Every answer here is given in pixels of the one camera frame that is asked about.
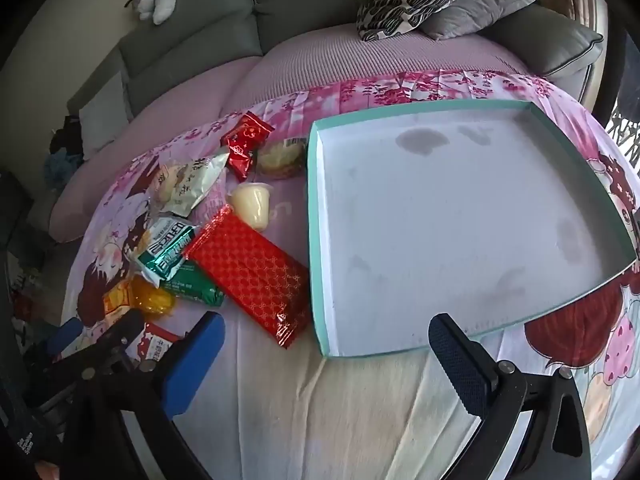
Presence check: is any small red snack packet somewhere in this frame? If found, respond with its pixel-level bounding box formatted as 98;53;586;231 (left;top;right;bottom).
220;112;275;182

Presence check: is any grey-green sofa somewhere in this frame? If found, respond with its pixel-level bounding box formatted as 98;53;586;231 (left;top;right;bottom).
65;0;606;126

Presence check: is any white cushion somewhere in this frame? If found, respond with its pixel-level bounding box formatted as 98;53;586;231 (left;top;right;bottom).
77;72;132;161

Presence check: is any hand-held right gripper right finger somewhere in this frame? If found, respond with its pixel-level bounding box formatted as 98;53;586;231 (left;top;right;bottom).
429;313;598;480

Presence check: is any clear bread bun packet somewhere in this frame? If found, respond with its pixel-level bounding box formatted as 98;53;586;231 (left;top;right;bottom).
145;162;191;211

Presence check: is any clear round cake packet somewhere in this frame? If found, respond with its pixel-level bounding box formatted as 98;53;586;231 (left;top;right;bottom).
255;137;311;181

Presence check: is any blue cloth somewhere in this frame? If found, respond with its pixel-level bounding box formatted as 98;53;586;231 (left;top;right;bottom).
44;152;83;181

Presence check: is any red and white snack packet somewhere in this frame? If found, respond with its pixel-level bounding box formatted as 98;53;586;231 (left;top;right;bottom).
125;322;183;366

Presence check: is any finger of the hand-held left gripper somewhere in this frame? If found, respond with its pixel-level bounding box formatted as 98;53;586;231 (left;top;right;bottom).
42;308;146;386
27;317;85;396

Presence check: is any dark green biscuit packet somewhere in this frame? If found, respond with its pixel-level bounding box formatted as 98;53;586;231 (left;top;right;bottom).
160;260;226;307

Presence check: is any large red patterned packet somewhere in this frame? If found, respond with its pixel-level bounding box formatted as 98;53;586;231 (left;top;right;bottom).
182;206;312;348

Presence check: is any cream pudding cup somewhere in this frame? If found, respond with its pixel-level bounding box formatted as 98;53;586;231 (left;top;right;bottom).
229;182;275;233

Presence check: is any teal shallow cardboard box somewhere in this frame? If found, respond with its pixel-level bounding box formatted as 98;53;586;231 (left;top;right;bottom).
306;100;638;359

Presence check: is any dark cloth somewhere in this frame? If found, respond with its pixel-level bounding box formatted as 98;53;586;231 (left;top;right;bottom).
50;115;83;156

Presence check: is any pink floral printed blanket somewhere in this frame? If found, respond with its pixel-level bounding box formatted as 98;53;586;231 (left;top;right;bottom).
60;70;640;480

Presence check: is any grey pillow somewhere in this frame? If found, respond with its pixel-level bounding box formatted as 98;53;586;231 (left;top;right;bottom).
422;0;546;41

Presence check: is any green and white biscuit packet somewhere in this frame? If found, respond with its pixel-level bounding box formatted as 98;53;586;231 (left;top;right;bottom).
131;216;198;288

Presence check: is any yellow snack packet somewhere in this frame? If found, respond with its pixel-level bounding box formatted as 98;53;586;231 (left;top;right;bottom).
102;280;136;313
129;277;177;316

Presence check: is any white and green snack packet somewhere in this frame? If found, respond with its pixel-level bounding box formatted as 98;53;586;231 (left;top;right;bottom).
162;152;231;218

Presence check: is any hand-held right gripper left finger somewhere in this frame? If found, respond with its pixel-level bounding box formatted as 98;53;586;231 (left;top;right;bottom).
65;311;226;480

